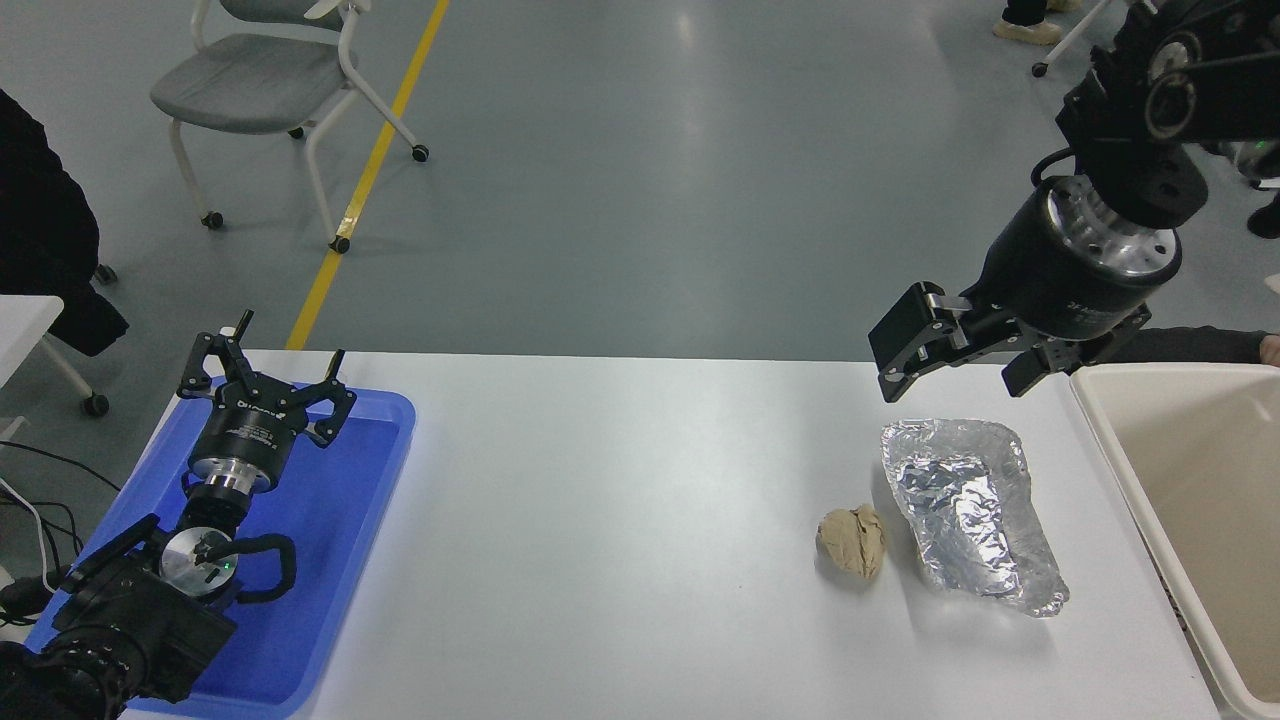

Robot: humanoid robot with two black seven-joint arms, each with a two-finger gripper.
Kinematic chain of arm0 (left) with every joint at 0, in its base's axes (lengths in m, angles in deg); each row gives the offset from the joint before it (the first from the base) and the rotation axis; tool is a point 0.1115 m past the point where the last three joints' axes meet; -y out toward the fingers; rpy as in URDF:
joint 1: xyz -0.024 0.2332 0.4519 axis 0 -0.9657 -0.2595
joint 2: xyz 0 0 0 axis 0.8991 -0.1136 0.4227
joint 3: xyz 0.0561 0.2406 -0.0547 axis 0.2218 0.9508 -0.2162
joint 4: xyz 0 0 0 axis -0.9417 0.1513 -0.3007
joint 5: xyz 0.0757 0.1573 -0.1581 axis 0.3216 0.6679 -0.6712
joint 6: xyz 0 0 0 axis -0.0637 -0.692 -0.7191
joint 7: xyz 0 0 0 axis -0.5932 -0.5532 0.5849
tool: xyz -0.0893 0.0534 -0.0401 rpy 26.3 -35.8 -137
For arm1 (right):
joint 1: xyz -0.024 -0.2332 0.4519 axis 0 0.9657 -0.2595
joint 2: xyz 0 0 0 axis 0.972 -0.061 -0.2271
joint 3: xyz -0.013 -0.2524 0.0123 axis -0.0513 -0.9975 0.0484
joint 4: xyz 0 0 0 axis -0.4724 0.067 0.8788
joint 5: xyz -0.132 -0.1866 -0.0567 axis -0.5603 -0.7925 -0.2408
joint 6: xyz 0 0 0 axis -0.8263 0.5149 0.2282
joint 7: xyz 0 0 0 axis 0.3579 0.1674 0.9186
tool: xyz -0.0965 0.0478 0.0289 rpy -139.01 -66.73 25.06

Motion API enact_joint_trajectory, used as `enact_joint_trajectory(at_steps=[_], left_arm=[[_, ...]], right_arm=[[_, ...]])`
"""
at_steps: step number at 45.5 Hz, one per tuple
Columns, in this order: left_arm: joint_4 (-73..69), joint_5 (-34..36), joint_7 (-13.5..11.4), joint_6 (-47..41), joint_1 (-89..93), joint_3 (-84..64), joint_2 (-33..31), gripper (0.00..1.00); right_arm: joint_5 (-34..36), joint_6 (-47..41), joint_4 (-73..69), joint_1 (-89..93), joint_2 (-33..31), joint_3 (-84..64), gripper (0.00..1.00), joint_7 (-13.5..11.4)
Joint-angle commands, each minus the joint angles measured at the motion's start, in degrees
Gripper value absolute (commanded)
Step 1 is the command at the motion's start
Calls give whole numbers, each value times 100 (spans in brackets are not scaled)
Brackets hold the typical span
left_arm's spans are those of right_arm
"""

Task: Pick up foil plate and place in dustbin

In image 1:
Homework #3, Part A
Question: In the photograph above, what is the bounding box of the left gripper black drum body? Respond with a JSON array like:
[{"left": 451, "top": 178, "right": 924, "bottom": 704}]
[{"left": 188, "top": 385, "right": 309, "bottom": 479}]

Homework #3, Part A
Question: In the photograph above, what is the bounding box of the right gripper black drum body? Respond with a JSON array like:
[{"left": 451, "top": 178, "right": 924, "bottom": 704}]
[{"left": 968, "top": 180, "right": 1173, "bottom": 343}]

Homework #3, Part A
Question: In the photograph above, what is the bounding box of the foil plate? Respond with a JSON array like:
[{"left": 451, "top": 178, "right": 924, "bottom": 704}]
[{"left": 880, "top": 418, "right": 1071, "bottom": 619}]

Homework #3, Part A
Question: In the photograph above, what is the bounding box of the blue plastic tray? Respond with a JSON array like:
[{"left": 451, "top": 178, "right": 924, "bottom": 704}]
[{"left": 22, "top": 378, "right": 417, "bottom": 719}]

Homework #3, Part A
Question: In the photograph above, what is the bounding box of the large pale bin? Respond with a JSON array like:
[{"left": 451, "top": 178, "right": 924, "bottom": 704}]
[{"left": 1068, "top": 362, "right": 1280, "bottom": 720}]

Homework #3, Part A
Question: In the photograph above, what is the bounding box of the crumpled tan paper ball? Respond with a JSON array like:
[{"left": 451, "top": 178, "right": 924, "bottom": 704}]
[{"left": 816, "top": 503, "right": 889, "bottom": 583}]

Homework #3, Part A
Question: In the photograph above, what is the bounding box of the person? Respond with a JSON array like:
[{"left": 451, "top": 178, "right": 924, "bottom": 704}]
[{"left": 0, "top": 88, "right": 129, "bottom": 358}]

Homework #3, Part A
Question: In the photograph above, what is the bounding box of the white wheeled chair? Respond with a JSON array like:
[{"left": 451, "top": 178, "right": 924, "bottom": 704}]
[{"left": 1032, "top": 0, "right": 1113, "bottom": 79}]

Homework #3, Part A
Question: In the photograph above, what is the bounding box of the black cable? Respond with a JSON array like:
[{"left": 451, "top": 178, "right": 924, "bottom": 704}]
[{"left": 0, "top": 440, "right": 123, "bottom": 561}]

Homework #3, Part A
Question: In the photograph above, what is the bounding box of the white cable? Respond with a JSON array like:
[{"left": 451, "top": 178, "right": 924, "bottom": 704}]
[{"left": 0, "top": 476, "right": 56, "bottom": 593}]

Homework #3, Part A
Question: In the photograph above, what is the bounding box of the grey chair with white frame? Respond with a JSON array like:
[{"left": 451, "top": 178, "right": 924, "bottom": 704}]
[{"left": 150, "top": 0, "right": 431, "bottom": 254}]

